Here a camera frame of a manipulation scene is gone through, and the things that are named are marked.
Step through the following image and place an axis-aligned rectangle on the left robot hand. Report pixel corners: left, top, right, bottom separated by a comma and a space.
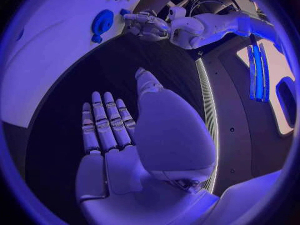
123, 11, 174, 42

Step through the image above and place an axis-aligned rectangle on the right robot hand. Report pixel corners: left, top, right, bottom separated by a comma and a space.
75, 66, 220, 225

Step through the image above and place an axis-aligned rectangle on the white task board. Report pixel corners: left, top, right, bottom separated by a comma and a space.
0, 0, 157, 129

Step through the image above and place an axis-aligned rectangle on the blue gear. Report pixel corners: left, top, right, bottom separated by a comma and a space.
92, 9, 115, 36

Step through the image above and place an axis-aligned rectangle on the blue peg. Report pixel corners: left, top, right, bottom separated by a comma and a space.
90, 33, 104, 43

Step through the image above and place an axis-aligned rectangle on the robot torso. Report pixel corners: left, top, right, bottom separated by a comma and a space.
186, 32, 297, 197

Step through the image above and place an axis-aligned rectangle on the glowing light bar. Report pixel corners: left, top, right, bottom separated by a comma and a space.
248, 43, 270, 103

